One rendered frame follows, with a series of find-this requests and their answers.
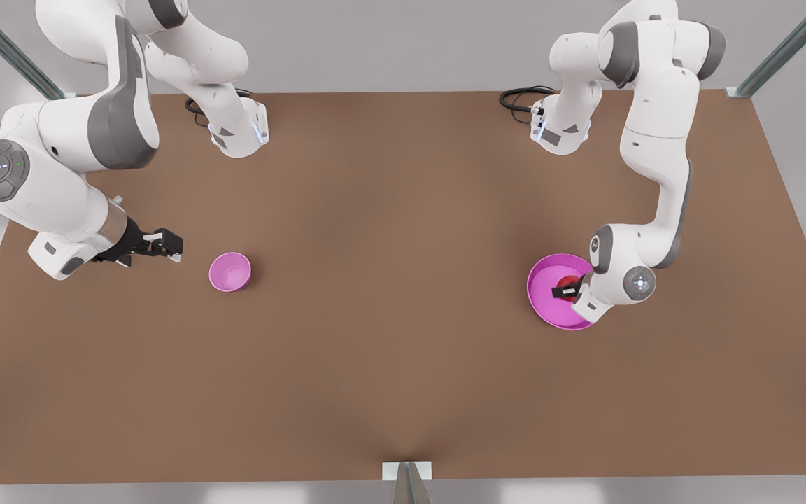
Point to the red apple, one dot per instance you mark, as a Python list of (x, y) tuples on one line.
[(569, 282)]

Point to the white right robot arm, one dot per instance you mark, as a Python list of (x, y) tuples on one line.
[(60, 147)]

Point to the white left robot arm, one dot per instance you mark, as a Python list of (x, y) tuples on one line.
[(655, 112)]

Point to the pink plate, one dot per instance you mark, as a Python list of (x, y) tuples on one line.
[(546, 294)]

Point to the pink bowl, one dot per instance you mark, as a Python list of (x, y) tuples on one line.
[(229, 271)]

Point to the silver frame post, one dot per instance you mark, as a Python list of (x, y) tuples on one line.
[(11, 49), (410, 484), (784, 50)]

